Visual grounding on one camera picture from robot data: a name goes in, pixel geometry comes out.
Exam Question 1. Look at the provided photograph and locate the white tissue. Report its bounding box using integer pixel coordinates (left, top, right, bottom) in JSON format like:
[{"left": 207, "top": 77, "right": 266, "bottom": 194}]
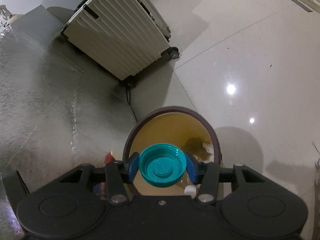
[{"left": 193, "top": 142, "right": 215, "bottom": 163}]

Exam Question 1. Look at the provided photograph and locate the clear plastic water bottle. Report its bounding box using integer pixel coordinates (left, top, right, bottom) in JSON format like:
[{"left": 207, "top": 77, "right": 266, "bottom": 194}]
[{"left": 177, "top": 177, "right": 201, "bottom": 198}]

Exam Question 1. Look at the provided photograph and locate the teal plastic lid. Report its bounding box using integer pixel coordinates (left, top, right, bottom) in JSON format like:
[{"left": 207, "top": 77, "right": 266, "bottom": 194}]
[{"left": 138, "top": 143, "right": 187, "bottom": 187}]

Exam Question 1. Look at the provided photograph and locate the brown rimmed trash bin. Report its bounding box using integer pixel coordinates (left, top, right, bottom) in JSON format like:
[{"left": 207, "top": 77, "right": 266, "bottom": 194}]
[{"left": 123, "top": 106, "right": 221, "bottom": 196}]

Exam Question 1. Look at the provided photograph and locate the red snack packet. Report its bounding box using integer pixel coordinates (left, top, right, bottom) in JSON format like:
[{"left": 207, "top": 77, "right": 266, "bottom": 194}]
[{"left": 93, "top": 151, "right": 117, "bottom": 198}]

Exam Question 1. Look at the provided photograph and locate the beige ribbed suitcase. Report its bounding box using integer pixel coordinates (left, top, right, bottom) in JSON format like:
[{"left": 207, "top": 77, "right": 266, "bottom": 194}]
[{"left": 61, "top": 0, "right": 180, "bottom": 85}]

